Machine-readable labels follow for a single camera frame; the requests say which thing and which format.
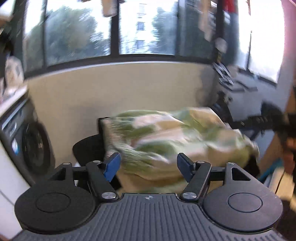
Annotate black exercise bike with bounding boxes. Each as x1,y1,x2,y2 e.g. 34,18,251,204
210,62,258,123

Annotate grey washing machine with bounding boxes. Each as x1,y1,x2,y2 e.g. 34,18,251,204
1,96,55,186

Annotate green floral pink shorts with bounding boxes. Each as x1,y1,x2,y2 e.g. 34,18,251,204
100,108,259,194

